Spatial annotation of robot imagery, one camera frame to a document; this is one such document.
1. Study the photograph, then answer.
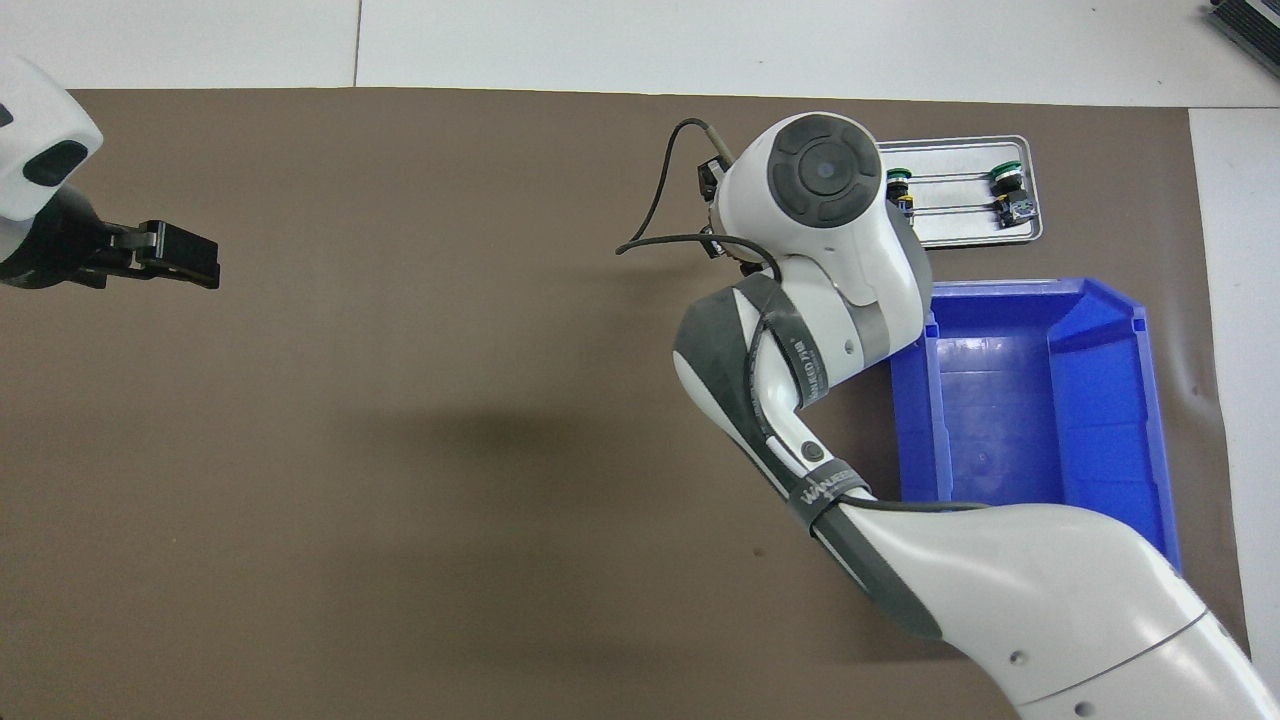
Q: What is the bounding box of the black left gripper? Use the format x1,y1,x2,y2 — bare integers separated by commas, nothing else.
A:
0,188,221,291

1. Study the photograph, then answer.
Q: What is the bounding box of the dark grey striped object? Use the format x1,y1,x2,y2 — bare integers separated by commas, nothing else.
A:
1205,0,1280,51

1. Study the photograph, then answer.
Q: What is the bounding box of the grey metal tray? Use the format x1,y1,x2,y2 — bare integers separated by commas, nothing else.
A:
877,135,1044,249

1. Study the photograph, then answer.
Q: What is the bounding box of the brown table mat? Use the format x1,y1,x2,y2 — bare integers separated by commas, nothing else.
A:
0,88,1251,720

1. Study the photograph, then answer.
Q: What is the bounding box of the blue plastic storage bin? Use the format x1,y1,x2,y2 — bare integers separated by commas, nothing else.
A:
890,277,1183,576

